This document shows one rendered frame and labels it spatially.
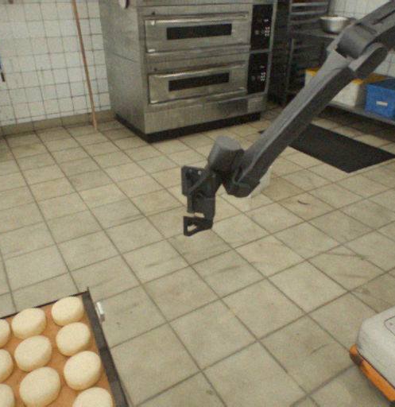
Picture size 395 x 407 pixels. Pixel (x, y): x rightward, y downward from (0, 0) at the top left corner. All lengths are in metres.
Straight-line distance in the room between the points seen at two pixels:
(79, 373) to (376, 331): 1.24
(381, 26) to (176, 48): 2.93
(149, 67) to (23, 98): 1.45
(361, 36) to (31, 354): 0.80
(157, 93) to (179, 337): 2.43
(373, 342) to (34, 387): 1.28
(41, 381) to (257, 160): 0.60
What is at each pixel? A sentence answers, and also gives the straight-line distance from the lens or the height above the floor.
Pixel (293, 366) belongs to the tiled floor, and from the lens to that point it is 1.77.
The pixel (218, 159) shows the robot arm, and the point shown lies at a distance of 0.84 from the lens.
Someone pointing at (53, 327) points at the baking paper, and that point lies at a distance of 0.69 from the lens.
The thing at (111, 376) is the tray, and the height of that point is 0.90.
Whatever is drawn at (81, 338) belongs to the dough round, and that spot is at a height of 0.92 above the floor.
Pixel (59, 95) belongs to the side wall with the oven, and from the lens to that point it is 4.46.
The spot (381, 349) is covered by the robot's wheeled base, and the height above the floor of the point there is 0.23.
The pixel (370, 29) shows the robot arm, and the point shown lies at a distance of 0.89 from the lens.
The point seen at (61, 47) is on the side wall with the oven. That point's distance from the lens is 4.40.
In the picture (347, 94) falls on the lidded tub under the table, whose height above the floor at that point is 0.34.
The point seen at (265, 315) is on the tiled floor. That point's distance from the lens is 1.93.
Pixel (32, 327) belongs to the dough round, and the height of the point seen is 0.92.
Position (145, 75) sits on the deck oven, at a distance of 3.61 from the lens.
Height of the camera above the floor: 1.39
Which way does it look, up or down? 31 degrees down
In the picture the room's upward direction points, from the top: straight up
